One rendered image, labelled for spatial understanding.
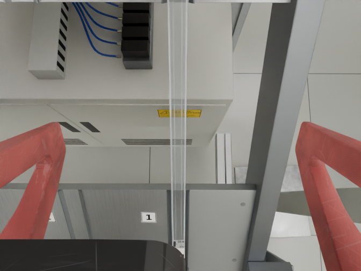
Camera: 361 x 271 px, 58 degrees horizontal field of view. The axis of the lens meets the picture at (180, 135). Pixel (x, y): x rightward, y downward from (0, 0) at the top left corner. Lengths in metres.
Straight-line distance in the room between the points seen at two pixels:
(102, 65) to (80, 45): 0.06
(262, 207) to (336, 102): 1.06
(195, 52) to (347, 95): 0.88
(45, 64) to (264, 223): 0.44
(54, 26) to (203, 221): 0.43
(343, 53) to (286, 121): 1.18
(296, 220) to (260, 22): 0.77
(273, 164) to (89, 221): 0.21
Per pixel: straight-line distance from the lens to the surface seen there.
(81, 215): 0.38
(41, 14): 0.66
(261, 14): 1.43
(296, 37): 0.26
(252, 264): 0.41
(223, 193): 0.34
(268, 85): 0.30
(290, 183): 1.25
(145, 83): 0.61
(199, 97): 0.60
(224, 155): 0.89
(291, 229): 1.25
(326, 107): 1.35
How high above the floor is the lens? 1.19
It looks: 79 degrees down
